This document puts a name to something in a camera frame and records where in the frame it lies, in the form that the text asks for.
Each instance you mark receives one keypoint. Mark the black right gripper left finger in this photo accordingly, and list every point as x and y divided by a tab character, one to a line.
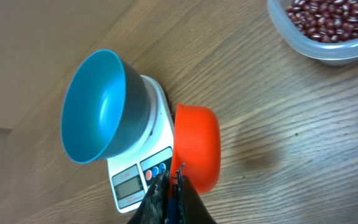
152	209

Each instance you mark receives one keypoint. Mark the teal blue bowl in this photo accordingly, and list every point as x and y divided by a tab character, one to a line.
105	110

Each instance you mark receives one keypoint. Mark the red adzuki beans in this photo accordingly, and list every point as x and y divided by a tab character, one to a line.
336	18

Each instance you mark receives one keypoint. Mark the clear plastic container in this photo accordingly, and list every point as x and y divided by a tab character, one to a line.
335	53

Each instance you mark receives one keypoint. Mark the white digital kitchen scale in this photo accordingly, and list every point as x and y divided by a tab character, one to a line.
132	172

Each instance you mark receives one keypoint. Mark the orange measuring scoop blue handle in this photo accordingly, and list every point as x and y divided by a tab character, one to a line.
197	144

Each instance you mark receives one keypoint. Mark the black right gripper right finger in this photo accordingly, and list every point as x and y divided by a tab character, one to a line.
191	209

